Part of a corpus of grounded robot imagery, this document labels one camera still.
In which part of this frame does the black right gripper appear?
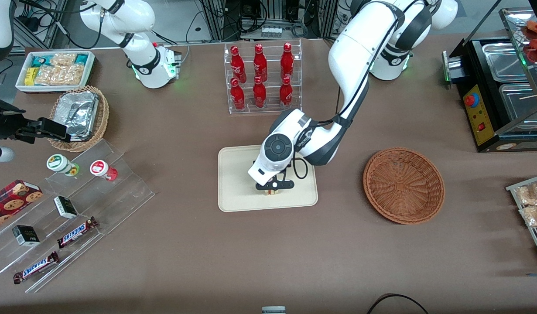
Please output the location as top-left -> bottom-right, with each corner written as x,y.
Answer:
0,101 -> 72,144

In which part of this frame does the black food warmer cabinet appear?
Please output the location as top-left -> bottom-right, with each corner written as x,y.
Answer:
443,7 -> 537,153

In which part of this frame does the green lid white cup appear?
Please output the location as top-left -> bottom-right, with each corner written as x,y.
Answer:
46,154 -> 80,177

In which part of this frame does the red cola bottle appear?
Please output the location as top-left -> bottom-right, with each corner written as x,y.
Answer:
279,76 -> 293,109
253,44 -> 268,82
280,42 -> 294,81
253,76 -> 267,109
230,46 -> 247,83
230,78 -> 246,111

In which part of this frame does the white rectangular snack bin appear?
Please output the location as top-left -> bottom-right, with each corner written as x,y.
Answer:
15,50 -> 96,94

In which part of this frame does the beige plastic tray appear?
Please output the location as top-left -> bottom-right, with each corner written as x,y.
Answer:
218,141 -> 318,213

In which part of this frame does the brown round wicker basket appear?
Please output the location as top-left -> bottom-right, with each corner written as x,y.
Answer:
363,147 -> 445,225

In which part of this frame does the clear bag of fried snacks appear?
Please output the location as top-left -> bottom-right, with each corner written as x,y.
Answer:
519,204 -> 537,228
514,181 -> 537,206

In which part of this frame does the clear acrylic bottle rack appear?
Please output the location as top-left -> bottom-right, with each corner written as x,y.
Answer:
224,38 -> 303,115

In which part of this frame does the black cable loop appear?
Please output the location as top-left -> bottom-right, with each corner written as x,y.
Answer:
366,294 -> 428,314

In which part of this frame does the aluminium frame rack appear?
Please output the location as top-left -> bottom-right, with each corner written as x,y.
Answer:
201,0 -> 339,42

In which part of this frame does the Snickers chocolate bar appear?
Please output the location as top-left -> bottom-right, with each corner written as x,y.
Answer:
13,251 -> 60,285
57,217 -> 99,249

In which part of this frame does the large clear cracker bag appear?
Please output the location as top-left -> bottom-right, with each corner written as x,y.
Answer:
35,65 -> 84,86

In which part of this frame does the grey wire rack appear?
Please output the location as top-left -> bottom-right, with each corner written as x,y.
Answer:
506,174 -> 537,266

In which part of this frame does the clear acrylic stepped shelf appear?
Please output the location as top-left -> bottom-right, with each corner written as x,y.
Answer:
0,139 -> 156,294

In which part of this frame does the red cookie box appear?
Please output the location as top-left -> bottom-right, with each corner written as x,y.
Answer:
0,179 -> 44,232

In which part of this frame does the tan wicker basket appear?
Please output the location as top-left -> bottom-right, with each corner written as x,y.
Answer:
47,85 -> 110,153

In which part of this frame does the small clear cracker bag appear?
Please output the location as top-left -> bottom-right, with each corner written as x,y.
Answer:
50,53 -> 77,66

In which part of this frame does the small black box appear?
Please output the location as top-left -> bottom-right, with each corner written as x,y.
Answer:
54,196 -> 79,219
12,225 -> 41,247

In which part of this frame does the red lid white cup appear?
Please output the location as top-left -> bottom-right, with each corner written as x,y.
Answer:
90,160 -> 118,181

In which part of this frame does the silver foil container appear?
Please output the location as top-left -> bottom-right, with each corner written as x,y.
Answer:
55,92 -> 99,141

